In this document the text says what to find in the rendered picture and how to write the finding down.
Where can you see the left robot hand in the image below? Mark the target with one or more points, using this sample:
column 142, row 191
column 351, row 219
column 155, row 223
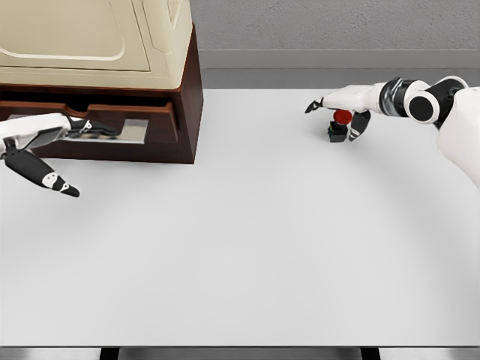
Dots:
column 33, row 125

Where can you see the brown cabinet with cream top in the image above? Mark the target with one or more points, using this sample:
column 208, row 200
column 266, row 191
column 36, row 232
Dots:
column 75, row 37

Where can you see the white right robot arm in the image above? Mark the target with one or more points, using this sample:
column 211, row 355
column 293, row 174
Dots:
column 463, row 131

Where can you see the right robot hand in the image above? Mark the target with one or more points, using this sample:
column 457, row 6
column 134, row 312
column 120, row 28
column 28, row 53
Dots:
column 348, row 97

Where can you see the red button switch black base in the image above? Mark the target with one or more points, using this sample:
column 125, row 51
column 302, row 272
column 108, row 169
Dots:
column 337, row 131

